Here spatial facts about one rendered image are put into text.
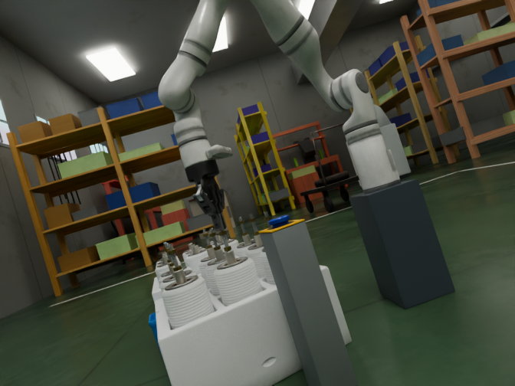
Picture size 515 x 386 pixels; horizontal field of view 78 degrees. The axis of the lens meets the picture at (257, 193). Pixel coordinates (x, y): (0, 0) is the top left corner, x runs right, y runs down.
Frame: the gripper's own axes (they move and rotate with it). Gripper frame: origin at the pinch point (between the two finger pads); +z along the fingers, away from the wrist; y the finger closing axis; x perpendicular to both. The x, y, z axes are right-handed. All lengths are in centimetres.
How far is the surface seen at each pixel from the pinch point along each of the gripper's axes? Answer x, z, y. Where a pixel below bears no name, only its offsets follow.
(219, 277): -2.0, 11.6, 4.3
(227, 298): -1.5, 16.4, 4.5
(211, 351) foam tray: -4.3, 23.3, 12.8
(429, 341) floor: 35, 35, 0
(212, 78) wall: -224, -376, -790
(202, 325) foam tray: -4.4, 18.0, 12.9
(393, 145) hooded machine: 116, -19, -471
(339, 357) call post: 19.2, 29.2, 12.0
